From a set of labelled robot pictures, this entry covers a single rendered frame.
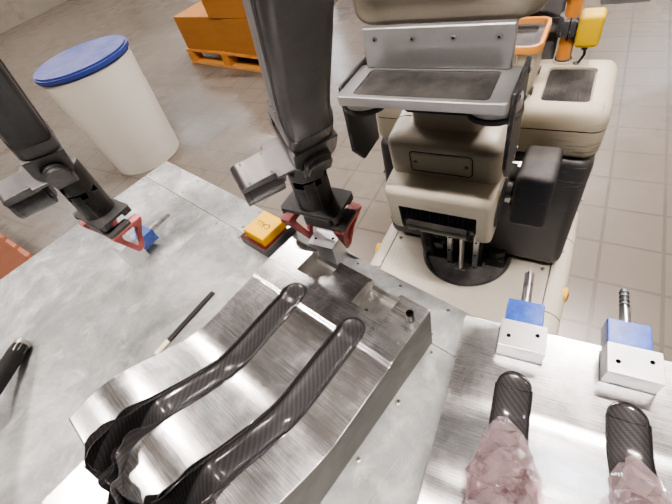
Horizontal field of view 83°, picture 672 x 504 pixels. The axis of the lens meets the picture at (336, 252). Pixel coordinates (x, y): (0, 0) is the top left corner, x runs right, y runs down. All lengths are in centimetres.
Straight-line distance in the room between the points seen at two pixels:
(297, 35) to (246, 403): 39
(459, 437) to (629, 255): 145
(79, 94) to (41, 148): 209
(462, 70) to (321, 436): 52
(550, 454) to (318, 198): 41
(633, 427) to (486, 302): 77
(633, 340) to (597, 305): 110
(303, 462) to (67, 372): 51
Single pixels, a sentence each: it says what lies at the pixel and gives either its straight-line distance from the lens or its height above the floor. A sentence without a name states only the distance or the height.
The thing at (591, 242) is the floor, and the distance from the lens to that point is 183.
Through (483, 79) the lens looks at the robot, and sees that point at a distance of 61.
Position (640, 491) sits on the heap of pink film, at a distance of 47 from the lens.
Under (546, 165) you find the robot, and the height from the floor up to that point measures 75.
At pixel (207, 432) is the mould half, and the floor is 92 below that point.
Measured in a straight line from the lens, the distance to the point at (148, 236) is 89.
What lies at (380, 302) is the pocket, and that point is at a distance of 55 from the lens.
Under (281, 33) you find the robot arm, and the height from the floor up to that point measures 124.
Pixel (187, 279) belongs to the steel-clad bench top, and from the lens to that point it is 80.
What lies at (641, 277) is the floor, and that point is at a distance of 177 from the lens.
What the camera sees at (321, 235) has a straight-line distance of 66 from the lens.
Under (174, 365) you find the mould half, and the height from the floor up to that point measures 90.
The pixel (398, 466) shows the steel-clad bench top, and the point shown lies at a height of 80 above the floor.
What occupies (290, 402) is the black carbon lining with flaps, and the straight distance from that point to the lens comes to 49.
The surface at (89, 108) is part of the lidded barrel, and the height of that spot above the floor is 51.
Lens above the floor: 132
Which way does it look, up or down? 48 degrees down
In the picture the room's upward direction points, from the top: 19 degrees counter-clockwise
